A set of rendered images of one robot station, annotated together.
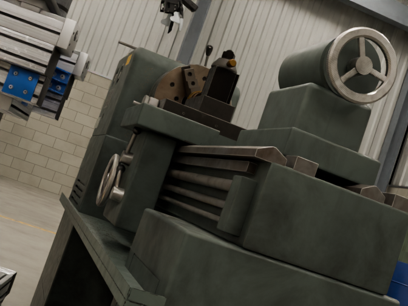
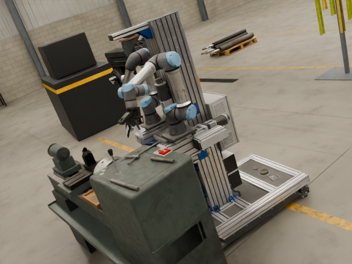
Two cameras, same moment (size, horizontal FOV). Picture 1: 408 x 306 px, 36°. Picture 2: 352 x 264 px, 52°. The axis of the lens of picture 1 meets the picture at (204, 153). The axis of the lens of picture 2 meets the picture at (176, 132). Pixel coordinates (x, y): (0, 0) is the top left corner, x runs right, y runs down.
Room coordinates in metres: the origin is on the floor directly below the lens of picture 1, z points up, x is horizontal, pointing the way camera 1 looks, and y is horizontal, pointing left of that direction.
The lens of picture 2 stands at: (5.02, -0.10, 2.21)
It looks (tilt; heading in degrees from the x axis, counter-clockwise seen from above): 21 degrees down; 163
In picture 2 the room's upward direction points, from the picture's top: 19 degrees counter-clockwise
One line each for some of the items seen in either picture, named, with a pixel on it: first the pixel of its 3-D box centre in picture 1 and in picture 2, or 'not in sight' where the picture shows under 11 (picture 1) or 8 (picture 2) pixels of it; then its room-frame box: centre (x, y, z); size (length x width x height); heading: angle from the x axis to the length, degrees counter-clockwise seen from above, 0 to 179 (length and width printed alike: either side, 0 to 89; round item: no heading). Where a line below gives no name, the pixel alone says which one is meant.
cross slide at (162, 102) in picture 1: (224, 133); (88, 173); (1.87, -0.04, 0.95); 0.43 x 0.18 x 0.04; 105
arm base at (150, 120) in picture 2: not in sight; (151, 116); (1.91, 0.69, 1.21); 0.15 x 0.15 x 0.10
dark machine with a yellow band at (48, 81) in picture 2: not in sight; (77, 82); (-3.23, 0.67, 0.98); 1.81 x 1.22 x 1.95; 5
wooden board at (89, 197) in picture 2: not in sight; (108, 190); (2.24, 0.05, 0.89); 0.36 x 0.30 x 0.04; 105
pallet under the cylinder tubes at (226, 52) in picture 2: not in sight; (233, 46); (-4.68, 5.46, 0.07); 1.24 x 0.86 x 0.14; 99
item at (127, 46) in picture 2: not in sight; (136, 57); (-4.47, 2.45, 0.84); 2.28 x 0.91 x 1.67; 13
